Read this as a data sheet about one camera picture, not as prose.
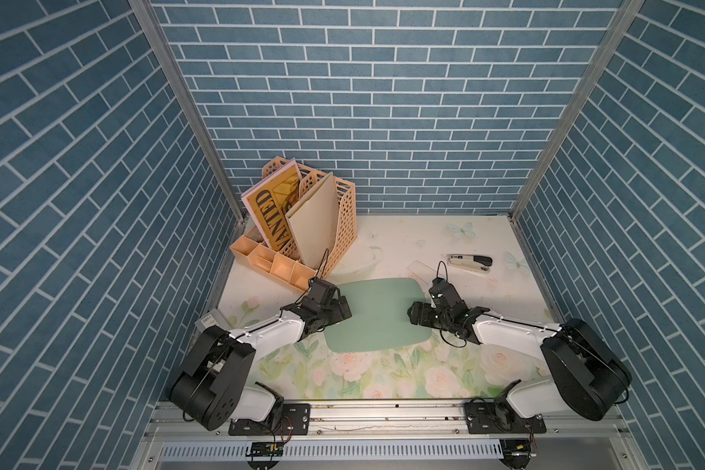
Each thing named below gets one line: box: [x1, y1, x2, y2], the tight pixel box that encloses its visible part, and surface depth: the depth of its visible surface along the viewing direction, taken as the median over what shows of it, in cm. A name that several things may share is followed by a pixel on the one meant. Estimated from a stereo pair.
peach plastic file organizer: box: [262, 156, 296, 180], surface depth 104 cm
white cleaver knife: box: [407, 259, 436, 285], surface depth 107 cm
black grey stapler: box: [446, 253, 494, 274], surface depth 105 cm
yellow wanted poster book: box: [240, 158, 302, 251], surface depth 95 cm
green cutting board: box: [324, 278, 432, 354], surface depth 93 cm
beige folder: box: [284, 171, 338, 271], surface depth 89 cm
